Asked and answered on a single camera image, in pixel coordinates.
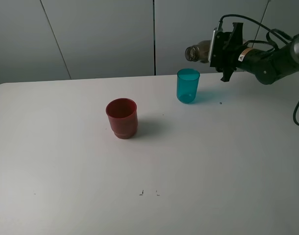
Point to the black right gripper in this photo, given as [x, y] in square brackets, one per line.
[236, 55]

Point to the smoky clear water bottle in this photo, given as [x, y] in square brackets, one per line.
[198, 52]

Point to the teal translucent cup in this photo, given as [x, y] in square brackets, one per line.
[187, 85]

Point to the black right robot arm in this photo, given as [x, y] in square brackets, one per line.
[281, 61]

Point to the red plastic cup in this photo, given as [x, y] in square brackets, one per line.
[122, 116]

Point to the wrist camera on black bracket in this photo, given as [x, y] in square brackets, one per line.
[215, 55]

